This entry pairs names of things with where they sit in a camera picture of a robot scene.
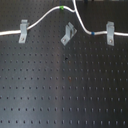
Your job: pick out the right grey cable clip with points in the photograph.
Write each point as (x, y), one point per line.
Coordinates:
(110, 33)

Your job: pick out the middle grey cable clip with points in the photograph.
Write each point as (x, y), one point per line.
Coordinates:
(70, 31)

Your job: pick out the grey cable clip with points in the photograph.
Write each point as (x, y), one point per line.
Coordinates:
(70, 31)
(110, 33)
(23, 28)

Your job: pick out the left grey cable clip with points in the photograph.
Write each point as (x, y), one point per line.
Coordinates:
(23, 28)

